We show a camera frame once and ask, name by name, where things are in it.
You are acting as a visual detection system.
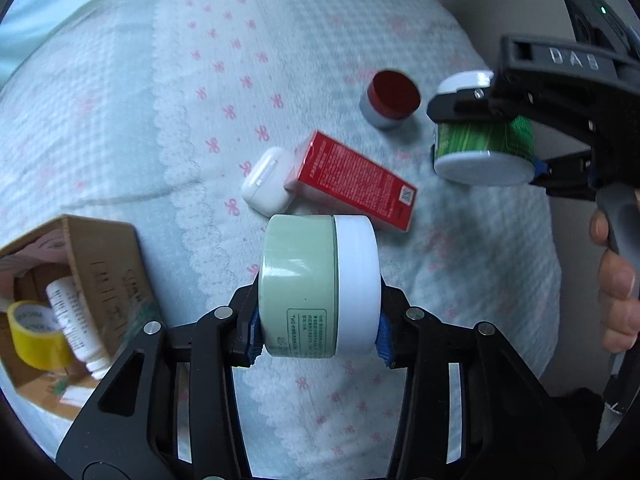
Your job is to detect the green striped white jar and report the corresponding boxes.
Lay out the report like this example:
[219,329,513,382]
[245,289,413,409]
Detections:
[432,71,536,186]

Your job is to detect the white blanket pink bows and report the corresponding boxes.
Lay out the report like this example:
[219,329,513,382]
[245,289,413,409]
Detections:
[0,0,561,480]

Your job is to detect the light blue sheet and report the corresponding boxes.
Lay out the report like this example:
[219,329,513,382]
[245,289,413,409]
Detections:
[0,0,151,78]

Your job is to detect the white earbuds case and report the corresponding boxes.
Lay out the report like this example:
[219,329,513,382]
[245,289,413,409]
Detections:
[241,146,297,217]

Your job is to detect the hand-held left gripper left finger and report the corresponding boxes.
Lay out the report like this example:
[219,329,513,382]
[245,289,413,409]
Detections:
[55,287,266,480]

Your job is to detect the yellow tape roll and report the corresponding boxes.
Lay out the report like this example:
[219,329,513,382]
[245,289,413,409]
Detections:
[6,300,76,372]

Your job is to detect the small grey jar red lid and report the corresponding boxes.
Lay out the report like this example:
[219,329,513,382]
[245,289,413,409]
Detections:
[359,70,422,131]

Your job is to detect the red carton box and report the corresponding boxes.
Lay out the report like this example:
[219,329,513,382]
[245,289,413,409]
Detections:
[284,130,418,232]

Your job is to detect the person's right hand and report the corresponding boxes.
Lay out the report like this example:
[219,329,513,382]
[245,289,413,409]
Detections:
[589,206,640,356]

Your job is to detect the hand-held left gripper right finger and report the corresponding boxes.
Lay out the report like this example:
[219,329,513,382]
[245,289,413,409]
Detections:
[377,280,587,480]

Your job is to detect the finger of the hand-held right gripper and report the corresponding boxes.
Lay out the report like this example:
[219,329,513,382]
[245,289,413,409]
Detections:
[426,72,501,124]
[530,150,600,202]

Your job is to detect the cardboard box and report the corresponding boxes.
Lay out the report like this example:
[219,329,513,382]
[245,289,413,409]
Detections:
[0,214,163,421]

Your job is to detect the white plastic bottle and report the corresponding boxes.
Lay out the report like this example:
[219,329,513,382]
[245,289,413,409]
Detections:
[45,277,111,380]

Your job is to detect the pale green jar white lid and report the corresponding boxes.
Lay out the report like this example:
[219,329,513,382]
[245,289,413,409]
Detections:
[258,214,383,359]

